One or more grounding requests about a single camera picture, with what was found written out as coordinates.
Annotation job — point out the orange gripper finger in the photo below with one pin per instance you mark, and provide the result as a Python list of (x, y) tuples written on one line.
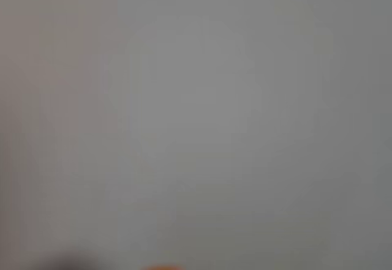
[(165, 267)]

